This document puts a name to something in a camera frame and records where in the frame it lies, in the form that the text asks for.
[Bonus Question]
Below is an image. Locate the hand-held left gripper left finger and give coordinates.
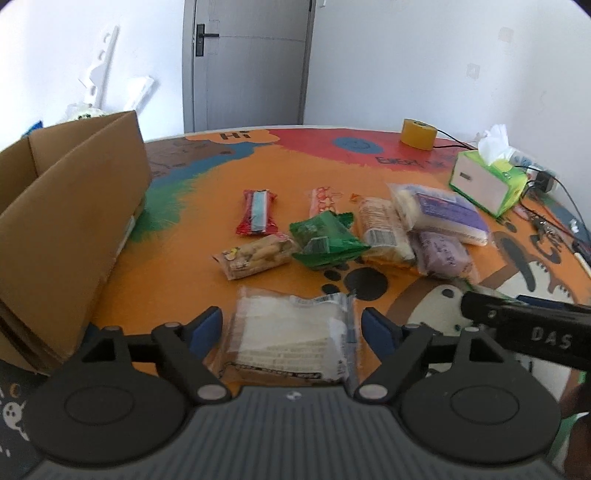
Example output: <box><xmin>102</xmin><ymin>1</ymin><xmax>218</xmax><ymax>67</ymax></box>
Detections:
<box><xmin>81</xmin><ymin>306</ymin><xmax>232</xmax><ymax>405</ymax></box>

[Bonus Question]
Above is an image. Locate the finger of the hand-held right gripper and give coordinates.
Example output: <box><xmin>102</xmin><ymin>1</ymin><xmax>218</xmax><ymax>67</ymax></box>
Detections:
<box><xmin>461</xmin><ymin>290</ymin><xmax>505</xmax><ymax>345</ymax></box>

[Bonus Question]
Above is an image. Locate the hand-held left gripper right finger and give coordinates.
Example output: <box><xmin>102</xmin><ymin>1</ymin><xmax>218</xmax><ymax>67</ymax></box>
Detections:
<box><xmin>353</xmin><ymin>307</ymin><xmax>509</xmax><ymax>405</ymax></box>

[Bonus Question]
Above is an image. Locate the large white snack packet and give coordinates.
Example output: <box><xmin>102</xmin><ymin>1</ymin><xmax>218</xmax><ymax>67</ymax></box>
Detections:
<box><xmin>221</xmin><ymin>286</ymin><xmax>357</xmax><ymax>383</ymax></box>

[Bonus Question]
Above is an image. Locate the red dotted snack packet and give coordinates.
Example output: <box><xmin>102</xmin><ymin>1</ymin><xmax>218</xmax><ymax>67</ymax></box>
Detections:
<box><xmin>308</xmin><ymin>186</ymin><xmax>341</xmax><ymax>219</ymax></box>

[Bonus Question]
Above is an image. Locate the brown cardboard box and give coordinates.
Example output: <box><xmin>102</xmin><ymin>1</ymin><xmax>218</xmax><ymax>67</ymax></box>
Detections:
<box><xmin>0</xmin><ymin>110</ymin><xmax>153</xmax><ymax>376</ymax></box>

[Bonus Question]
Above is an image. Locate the purple snack packet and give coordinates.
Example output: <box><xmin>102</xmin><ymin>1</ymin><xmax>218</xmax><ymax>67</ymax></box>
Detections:
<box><xmin>410</xmin><ymin>230</ymin><xmax>477</xmax><ymax>281</ymax></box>

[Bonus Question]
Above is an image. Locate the white pen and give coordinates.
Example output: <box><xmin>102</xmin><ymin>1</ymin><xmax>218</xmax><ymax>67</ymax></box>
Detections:
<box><xmin>571</xmin><ymin>239</ymin><xmax>591</xmax><ymax>279</ymax></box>

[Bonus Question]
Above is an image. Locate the clear packet of biscuits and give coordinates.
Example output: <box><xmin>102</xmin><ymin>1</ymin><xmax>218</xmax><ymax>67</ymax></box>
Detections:
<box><xmin>212</xmin><ymin>233</ymin><xmax>302</xmax><ymax>281</ymax></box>

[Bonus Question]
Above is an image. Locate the bunch of metal keys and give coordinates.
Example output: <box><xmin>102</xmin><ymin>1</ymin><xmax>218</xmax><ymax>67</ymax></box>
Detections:
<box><xmin>525</xmin><ymin>209</ymin><xmax>566</xmax><ymax>241</ymax></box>

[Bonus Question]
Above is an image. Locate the green snack packet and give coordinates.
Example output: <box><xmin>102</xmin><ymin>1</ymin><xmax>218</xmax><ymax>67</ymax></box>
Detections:
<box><xmin>289</xmin><ymin>211</ymin><xmax>371</xmax><ymax>271</ymax></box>

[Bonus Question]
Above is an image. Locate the orange edged cracker packet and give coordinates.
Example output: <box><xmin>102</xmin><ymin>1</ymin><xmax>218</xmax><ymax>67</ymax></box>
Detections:
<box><xmin>350</xmin><ymin>193</ymin><xmax>417</xmax><ymax>267</ymax></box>

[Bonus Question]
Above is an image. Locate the clear purple label bread packet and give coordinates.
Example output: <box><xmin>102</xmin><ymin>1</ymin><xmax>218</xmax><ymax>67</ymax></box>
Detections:
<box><xmin>387</xmin><ymin>182</ymin><xmax>491</xmax><ymax>248</ymax></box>

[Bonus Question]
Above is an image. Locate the colourful printed table mat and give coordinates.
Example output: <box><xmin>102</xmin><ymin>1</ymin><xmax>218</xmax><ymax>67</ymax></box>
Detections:
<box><xmin>88</xmin><ymin>124</ymin><xmax>591</xmax><ymax>394</ymax></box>

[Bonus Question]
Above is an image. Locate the green tissue box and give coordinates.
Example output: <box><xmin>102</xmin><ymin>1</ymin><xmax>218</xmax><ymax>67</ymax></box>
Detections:
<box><xmin>448</xmin><ymin>150</ymin><xmax>530</xmax><ymax>219</ymax></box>

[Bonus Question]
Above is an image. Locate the red snack bar packet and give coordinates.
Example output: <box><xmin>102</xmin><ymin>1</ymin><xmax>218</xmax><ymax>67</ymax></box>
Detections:
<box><xmin>236</xmin><ymin>189</ymin><xmax>279</xmax><ymax>236</ymax></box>

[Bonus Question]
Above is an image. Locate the black power adapter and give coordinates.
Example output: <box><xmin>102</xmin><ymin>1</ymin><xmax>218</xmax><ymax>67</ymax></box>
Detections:
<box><xmin>526</xmin><ymin>168</ymin><xmax>558</xmax><ymax>195</ymax></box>

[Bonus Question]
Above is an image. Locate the white tissue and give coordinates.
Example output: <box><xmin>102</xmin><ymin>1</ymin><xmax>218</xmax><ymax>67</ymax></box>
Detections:
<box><xmin>477</xmin><ymin>123</ymin><xmax>519</xmax><ymax>163</ymax></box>

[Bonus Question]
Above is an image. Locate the yellow tape roll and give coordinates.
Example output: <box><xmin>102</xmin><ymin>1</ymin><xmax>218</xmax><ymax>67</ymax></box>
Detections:
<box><xmin>400</xmin><ymin>118</ymin><xmax>437</xmax><ymax>151</ymax></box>

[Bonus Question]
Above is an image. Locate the dark ghost print mat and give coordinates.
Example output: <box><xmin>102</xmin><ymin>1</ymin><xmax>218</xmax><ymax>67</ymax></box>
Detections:
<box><xmin>0</xmin><ymin>359</ymin><xmax>52</xmax><ymax>480</ymax></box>

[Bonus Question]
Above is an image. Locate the short white foam piece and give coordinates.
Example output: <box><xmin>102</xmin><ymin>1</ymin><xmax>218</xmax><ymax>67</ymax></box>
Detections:
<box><xmin>121</xmin><ymin>76</ymin><xmax>156</xmax><ymax>112</ymax></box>

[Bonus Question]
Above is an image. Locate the grey door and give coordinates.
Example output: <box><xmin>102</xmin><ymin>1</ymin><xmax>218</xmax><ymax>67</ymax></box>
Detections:
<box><xmin>182</xmin><ymin>0</ymin><xmax>317</xmax><ymax>134</ymax></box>

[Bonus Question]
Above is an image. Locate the tall white foam piece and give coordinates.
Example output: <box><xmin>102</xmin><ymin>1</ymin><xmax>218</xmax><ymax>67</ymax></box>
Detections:
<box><xmin>78</xmin><ymin>25</ymin><xmax>120</xmax><ymax>110</ymax></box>

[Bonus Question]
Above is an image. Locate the long black cable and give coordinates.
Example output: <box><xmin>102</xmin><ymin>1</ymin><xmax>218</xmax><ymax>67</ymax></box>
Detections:
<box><xmin>551</xmin><ymin>174</ymin><xmax>591</xmax><ymax>229</ymax></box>

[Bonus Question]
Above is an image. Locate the thin black cable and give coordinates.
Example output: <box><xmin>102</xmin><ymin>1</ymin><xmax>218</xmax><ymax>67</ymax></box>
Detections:
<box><xmin>433</xmin><ymin>128</ymin><xmax>479</xmax><ymax>151</ymax></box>

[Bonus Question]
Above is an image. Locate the black door handle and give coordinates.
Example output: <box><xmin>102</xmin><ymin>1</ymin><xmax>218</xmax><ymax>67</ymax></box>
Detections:
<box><xmin>194</xmin><ymin>23</ymin><xmax>219</xmax><ymax>57</ymax></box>

